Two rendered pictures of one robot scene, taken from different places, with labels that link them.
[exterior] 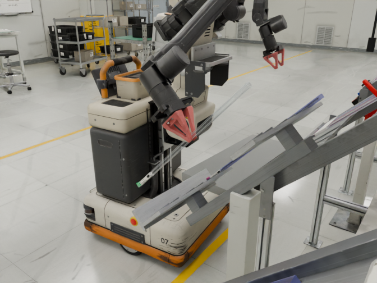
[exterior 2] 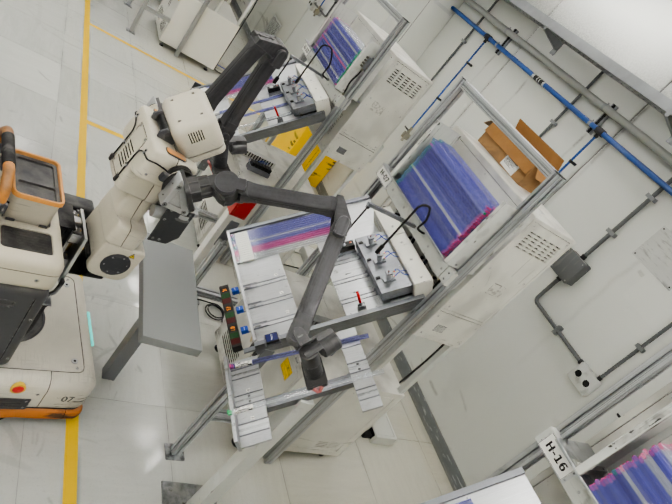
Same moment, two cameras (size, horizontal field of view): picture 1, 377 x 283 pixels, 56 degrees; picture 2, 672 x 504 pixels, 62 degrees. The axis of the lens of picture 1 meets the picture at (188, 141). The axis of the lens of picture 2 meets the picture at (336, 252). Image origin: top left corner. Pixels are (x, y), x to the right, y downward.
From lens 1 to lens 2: 180 cm
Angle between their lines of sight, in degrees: 70
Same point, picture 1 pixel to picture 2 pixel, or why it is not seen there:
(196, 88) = (168, 235)
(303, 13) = not seen: outside the picture
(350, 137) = (336, 326)
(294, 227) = (134, 308)
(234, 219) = (293, 415)
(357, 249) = (484, 487)
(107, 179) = not seen: outside the picture
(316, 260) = (473, 491)
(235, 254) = (277, 433)
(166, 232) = (75, 389)
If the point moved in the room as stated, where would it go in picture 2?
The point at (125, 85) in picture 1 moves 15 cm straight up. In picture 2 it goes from (36, 206) to (55, 170)
